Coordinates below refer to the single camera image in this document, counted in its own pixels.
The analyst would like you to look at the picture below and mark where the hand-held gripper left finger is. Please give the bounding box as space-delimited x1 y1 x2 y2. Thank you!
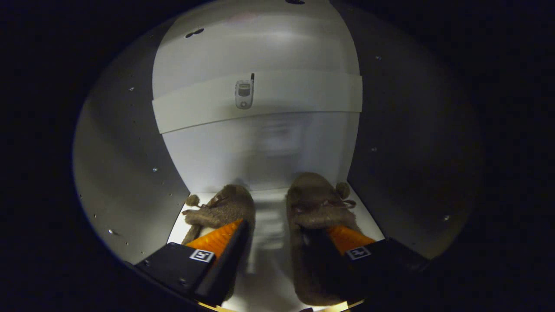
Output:
134 219 251 308

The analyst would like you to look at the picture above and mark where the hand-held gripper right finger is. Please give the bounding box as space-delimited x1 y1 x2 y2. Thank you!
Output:
303 225 431 305

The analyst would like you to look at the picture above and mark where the brown fluffy slipper shoe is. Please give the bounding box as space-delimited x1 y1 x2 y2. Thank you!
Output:
285 172 369 306
181 184 256 300

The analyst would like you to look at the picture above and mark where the grey shoe cabinet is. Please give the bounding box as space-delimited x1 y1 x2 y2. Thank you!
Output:
73 0 484 312

